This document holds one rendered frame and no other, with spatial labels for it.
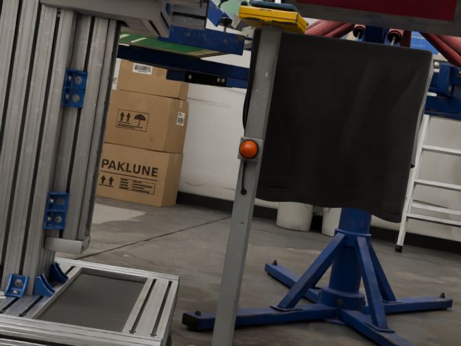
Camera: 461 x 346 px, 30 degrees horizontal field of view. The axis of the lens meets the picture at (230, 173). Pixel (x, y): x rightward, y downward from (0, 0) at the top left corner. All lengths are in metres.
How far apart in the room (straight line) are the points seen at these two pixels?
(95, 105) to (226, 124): 4.93
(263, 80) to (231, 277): 0.44
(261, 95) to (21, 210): 0.62
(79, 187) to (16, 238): 0.19
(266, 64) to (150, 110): 4.78
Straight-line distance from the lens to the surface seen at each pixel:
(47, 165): 2.05
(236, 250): 1.91
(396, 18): 2.86
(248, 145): 1.85
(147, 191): 6.66
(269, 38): 1.90
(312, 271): 3.34
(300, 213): 6.50
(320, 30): 3.32
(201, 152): 7.02
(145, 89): 6.72
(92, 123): 2.09
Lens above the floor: 0.69
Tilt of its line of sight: 3 degrees down
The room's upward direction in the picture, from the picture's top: 9 degrees clockwise
